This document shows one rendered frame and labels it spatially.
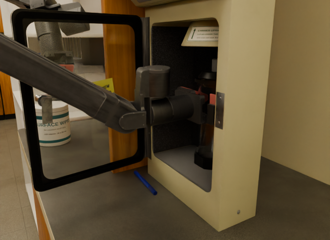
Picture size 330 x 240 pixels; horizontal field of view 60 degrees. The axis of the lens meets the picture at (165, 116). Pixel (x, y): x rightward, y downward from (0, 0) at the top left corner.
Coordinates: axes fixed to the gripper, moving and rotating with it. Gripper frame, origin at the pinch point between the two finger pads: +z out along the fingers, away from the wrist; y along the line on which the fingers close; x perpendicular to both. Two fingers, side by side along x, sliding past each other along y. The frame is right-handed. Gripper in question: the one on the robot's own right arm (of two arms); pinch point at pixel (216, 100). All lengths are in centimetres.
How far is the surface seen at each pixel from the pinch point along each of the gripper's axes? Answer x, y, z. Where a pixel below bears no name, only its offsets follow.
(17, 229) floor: 116, 155, -51
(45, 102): -3.2, 10.5, -38.1
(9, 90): 66, 486, -31
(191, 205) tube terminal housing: 22.7, -5.2, -11.6
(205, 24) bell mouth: -18.0, -3.4, -6.6
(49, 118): 0.4, 11.0, -37.8
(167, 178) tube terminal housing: 20.6, 6.0, -11.6
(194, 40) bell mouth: -14.8, -2.3, -8.6
